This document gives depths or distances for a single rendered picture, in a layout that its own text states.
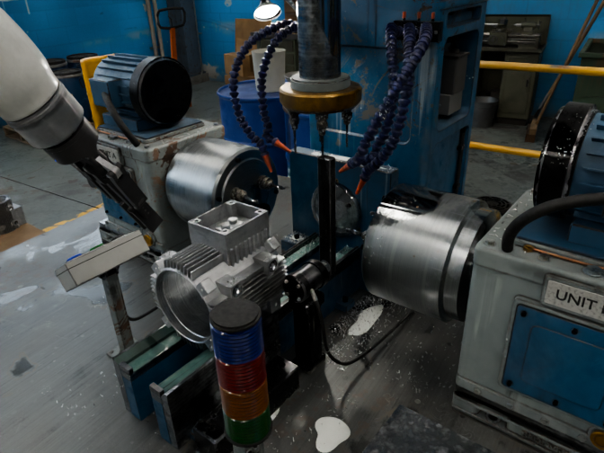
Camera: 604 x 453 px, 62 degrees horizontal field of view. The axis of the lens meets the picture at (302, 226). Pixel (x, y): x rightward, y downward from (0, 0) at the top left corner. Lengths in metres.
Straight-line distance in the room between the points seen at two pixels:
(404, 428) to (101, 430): 0.57
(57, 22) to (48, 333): 6.15
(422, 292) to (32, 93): 0.70
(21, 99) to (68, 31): 6.65
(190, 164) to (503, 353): 0.84
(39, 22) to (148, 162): 5.88
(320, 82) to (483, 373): 0.64
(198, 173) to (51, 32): 6.06
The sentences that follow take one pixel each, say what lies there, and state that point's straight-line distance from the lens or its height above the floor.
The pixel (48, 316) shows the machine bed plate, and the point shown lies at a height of 0.80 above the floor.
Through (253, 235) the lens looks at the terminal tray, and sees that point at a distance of 0.97.
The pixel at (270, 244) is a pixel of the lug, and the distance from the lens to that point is 0.99.
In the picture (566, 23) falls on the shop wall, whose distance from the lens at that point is 6.08.
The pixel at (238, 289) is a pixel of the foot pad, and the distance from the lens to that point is 0.91.
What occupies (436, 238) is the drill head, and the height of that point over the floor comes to 1.13.
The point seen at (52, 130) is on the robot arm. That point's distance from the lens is 0.77.
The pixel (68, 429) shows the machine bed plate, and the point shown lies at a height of 0.80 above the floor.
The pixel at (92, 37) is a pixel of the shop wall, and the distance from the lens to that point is 7.57.
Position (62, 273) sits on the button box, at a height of 1.05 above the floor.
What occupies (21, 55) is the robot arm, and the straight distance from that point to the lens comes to 0.73.
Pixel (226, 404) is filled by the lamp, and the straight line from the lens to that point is 0.66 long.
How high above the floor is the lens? 1.57
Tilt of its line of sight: 27 degrees down
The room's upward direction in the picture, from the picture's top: 2 degrees counter-clockwise
